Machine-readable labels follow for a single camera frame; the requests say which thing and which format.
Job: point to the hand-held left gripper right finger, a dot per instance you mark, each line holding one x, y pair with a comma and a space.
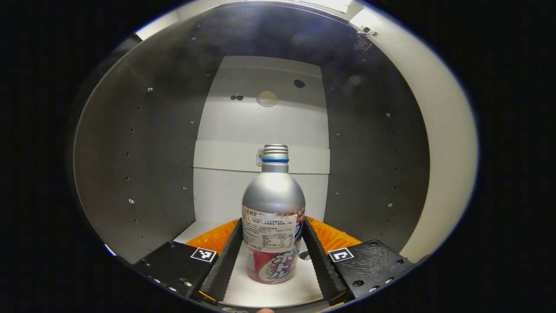
321, 265

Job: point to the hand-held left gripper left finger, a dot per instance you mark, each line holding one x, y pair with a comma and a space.
226, 265

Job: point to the silver bottle with red label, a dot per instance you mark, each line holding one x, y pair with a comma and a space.
273, 195

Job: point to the grey cabinet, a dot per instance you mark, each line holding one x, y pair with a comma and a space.
143, 152

